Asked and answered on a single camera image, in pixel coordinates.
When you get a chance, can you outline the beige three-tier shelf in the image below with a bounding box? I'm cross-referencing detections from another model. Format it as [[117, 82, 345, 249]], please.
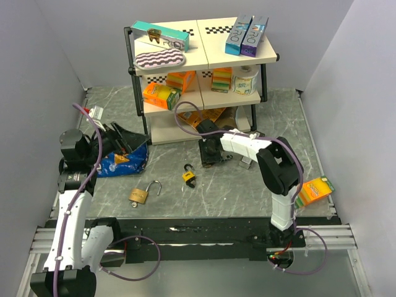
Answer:
[[124, 17, 279, 145]]

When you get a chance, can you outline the large brass padlock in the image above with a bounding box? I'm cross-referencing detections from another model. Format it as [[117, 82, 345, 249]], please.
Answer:
[[129, 180, 162, 208]]

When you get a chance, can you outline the orange sponge box front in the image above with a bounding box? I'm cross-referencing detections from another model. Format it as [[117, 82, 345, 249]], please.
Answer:
[[142, 82, 180, 110]]

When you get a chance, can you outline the blue Doritos chip bag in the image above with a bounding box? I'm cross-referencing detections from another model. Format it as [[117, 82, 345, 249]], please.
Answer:
[[97, 144, 149, 178]]

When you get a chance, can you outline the orange sponge box rear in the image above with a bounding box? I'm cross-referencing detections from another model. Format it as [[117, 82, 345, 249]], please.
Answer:
[[166, 71, 196, 94]]

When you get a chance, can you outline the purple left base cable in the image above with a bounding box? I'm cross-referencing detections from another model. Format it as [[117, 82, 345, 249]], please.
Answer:
[[97, 235, 161, 282]]

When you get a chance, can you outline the blue toothpaste box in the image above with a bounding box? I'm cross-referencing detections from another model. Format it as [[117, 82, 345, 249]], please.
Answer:
[[225, 14, 253, 56]]

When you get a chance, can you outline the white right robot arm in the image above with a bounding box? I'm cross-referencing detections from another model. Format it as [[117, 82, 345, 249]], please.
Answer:
[[196, 119, 303, 247]]

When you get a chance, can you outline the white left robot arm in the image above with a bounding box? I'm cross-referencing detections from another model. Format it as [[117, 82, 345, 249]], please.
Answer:
[[30, 122, 149, 296]]

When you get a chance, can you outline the teal toothpaste box lying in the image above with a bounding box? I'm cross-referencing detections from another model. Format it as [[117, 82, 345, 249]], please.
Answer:
[[131, 21, 189, 53]]

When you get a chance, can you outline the orange sponge box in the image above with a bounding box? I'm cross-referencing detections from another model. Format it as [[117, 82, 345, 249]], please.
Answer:
[[142, 82, 180, 110], [166, 71, 196, 94]]

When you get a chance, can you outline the orange sponge pack on table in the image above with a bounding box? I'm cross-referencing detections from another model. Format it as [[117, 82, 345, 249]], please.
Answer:
[[295, 176, 335, 209]]

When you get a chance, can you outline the orange snack packet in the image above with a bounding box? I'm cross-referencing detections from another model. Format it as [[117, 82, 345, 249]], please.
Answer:
[[177, 108, 226, 129]]

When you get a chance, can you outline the toilet paper roll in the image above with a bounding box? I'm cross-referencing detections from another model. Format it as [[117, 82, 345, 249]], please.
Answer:
[[231, 65, 259, 95]]

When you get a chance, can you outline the brown seed bag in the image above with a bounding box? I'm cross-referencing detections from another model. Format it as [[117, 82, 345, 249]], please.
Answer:
[[215, 106, 238, 129]]

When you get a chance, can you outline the purple toothpaste box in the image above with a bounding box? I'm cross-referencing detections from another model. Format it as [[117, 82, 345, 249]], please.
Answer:
[[241, 15, 269, 57]]

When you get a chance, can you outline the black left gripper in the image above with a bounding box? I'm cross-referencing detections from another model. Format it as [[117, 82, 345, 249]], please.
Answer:
[[83, 121, 149, 164]]

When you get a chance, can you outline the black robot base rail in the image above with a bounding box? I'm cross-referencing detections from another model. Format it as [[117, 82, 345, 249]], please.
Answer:
[[77, 216, 310, 264]]

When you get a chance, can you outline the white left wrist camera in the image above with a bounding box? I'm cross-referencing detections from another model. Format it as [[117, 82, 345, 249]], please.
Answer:
[[84, 105, 105, 130]]

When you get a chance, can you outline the colourful sponge stack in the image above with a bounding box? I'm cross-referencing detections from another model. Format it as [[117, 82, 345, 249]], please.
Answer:
[[211, 67, 232, 93]]

